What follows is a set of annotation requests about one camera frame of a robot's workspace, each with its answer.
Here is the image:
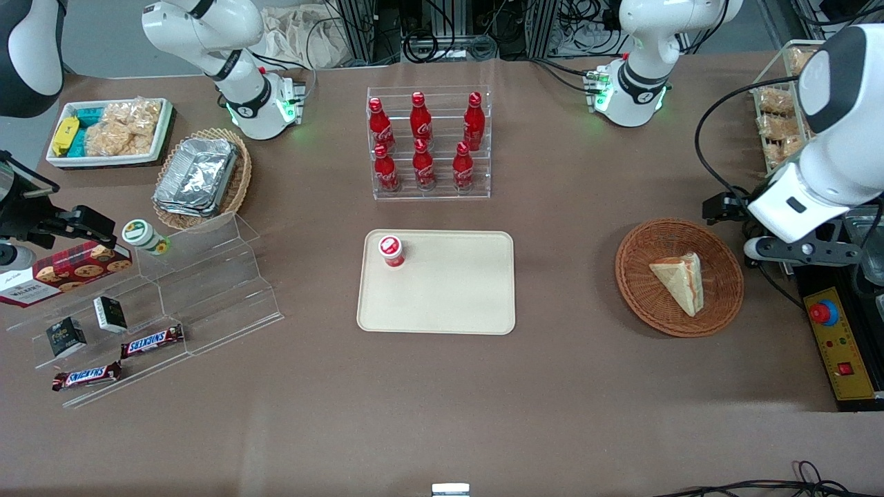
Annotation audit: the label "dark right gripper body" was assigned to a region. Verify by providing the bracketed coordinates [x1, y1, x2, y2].
[0, 155, 61, 246]

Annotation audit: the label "triangular sandwich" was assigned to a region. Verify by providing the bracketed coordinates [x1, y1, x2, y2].
[648, 251, 705, 318]

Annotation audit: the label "steel tray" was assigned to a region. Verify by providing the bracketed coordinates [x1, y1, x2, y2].
[844, 206, 884, 288]

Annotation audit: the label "white rectangular snack tray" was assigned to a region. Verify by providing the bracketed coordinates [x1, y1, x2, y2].
[46, 97, 174, 169]

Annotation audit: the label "round brown wicker basket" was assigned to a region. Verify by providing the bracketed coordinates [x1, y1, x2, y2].
[615, 218, 745, 338]

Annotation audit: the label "oval tan wicker basket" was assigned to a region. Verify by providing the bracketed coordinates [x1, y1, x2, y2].
[151, 127, 253, 233]

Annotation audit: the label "beige plastic tray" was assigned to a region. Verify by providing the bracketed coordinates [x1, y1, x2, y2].
[357, 230, 516, 335]

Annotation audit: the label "red cookie box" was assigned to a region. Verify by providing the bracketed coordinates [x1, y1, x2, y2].
[0, 241, 134, 309]

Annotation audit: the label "green lid white cup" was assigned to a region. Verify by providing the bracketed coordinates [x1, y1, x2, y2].
[122, 219, 171, 257]

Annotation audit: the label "clear bag rice crackers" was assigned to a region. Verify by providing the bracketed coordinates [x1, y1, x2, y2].
[84, 121, 154, 158]
[101, 101, 164, 136]

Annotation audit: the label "yellow snack pack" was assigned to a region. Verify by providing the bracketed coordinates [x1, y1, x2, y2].
[52, 116, 81, 157]

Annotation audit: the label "small black carton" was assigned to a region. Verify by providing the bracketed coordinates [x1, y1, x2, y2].
[46, 316, 88, 358]
[93, 295, 129, 334]

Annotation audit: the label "stacked foil containers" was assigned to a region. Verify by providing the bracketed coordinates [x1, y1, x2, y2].
[153, 137, 240, 218]

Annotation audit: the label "clear acrylic stepped shelf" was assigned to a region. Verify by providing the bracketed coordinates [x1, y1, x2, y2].
[6, 213, 285, 409]

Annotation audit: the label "brown Snickers bar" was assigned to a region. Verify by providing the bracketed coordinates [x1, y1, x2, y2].
[120, 324, 186, 360]
[51, 361, 124, 393]

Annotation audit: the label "black box yellow control panel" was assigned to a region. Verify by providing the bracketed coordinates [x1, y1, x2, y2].
[793, 266, 884, 413]

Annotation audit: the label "red cola bottle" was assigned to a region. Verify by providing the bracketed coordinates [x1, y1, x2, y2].
[373, 144, 401, 193]
[452, 141, 476, 191]
[412, 138, 437, 191]
[463, 91, 486, 152]
[368, 97, 396, 153]
[410, 91, 434, 146]

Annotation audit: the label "beige cloth bag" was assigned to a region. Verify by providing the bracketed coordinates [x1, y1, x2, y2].
[261, 6, 347, 70]

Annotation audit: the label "clear acrylic bottle rack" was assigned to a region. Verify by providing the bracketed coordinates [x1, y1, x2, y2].
[366, 86, 492, 202]

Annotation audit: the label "red lid drink cup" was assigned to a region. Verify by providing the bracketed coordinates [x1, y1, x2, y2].
[378, 235, 406, 269]

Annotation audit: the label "white wire rack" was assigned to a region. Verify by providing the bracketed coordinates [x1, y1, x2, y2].
[750, 39, 826, 182]

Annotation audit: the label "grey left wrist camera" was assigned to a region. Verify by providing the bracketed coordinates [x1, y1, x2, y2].
[744, 222, 861, 268]

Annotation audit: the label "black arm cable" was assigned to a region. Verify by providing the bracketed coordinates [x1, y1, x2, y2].
[693, 75, 805, 208]

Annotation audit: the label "black floor cable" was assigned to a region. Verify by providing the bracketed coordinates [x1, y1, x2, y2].
[653, 460, 884, 497]

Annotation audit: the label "coiled black cable bundle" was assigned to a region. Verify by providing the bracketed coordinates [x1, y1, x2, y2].
[401, 28, 499, 64]

